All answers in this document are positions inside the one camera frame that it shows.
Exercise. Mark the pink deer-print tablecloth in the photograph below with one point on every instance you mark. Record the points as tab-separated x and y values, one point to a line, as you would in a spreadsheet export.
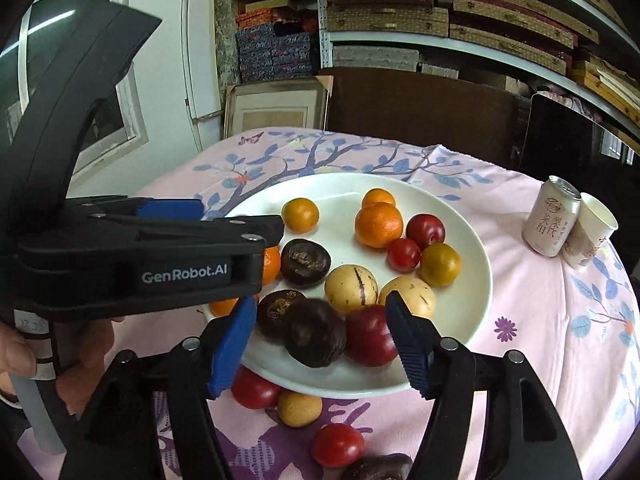
579	329

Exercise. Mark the white oval plate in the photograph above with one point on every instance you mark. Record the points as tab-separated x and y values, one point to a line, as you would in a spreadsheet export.
460	307

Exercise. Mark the white board panel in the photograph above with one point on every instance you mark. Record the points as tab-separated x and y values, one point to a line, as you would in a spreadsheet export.
200	71

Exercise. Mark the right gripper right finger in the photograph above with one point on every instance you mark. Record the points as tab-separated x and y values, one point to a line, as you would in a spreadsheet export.
523	434

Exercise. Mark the greenish yellow orange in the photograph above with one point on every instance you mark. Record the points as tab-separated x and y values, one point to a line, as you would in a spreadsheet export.
440	265

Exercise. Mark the white metal shelf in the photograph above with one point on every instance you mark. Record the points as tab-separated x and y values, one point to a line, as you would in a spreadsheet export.
580	48

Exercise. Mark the pink drink can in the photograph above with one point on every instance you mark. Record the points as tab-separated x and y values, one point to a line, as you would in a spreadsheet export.
552	217

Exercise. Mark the brown longan fruit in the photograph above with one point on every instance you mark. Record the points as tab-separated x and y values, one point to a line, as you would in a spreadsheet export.
298	410

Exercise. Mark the large orange mandarin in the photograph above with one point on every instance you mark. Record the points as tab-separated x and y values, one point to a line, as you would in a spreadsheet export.
378	225

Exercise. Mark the dark red plum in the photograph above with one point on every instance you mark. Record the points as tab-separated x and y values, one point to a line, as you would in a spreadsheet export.
368	338

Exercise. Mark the person's left hand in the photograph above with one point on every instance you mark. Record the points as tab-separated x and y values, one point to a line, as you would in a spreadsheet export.
30	359

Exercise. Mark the framed picture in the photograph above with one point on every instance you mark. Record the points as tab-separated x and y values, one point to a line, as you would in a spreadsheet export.
297	103

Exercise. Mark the dark brown water chestnut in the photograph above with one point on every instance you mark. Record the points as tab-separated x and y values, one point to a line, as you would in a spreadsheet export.
271	311
313	333

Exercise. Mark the red plum on plate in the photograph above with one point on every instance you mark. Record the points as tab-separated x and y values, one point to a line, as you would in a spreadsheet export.
425	230

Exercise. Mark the blue patterned boxes stack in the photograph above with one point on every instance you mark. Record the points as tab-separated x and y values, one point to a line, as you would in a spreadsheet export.
277	43

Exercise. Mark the white paper cup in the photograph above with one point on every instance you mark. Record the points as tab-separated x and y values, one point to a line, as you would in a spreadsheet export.
594	225

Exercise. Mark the window frame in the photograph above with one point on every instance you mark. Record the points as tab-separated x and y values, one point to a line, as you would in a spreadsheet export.
68	106

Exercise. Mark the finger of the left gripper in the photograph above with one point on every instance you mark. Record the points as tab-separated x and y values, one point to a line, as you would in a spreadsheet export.
143	207
113	234

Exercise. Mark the red cherry tomato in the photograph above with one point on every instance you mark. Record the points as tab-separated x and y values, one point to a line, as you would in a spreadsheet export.
337	446
254	392
403	255

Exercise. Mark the small orange on plate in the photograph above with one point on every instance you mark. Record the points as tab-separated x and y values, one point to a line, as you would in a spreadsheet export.
377	196

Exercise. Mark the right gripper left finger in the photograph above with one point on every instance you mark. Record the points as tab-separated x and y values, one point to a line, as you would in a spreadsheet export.
118	437

